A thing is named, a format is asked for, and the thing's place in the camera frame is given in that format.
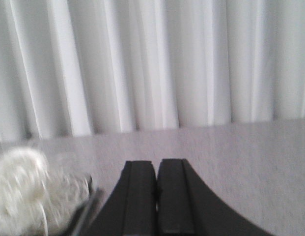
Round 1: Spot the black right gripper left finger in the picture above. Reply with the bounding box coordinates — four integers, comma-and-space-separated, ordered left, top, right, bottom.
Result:
85, 161, 157, 236

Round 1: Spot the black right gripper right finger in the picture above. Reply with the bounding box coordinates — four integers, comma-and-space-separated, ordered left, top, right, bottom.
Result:
157, 159, 269, 236

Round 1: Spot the white vermicelli noodle bundle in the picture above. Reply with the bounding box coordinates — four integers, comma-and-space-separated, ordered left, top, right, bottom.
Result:
0, 147, 90, 236

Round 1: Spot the white pleated curtain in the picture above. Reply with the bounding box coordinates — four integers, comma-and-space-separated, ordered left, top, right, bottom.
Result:
0, 0, 305, 142

